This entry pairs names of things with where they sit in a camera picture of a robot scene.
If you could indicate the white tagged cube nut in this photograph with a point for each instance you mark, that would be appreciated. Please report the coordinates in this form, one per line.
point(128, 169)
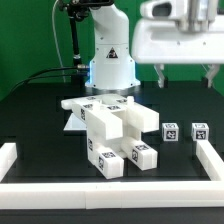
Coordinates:
point(170, 131)
point(200, 131)

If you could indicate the white front fence wall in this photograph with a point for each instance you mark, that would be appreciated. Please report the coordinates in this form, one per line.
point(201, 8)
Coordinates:
point(112, 195)

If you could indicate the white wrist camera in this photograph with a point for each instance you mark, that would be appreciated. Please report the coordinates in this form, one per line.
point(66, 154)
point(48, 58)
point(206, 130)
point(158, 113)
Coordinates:
point(163, 9)

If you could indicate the white right fence wall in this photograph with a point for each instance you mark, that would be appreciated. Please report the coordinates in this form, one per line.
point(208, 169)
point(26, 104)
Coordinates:
point(210, 160)

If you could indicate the white chair back frame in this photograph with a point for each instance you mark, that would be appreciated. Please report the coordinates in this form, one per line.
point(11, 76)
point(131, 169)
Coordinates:
point(108, 114)

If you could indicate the white left fence wall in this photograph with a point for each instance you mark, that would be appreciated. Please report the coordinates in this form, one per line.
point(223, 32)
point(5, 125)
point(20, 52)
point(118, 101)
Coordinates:
point(8, 155)

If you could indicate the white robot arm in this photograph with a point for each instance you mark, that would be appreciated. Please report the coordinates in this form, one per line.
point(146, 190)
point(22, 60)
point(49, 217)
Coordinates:
point(113, 67)

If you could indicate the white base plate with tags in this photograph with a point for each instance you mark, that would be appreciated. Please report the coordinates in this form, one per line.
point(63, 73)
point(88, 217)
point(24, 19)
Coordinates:
point(74, 124)

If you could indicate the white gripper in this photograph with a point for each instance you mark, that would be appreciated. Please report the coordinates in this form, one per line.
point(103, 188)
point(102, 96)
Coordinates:
point(160, 42)

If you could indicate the white fence wall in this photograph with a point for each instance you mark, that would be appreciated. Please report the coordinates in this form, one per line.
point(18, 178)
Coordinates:
point(112, 195)
point(210, 160)
point(8, 155)

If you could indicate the black camera stand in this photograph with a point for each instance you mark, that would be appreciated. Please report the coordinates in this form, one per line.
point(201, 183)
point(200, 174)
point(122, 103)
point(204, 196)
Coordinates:
point(77, 11)

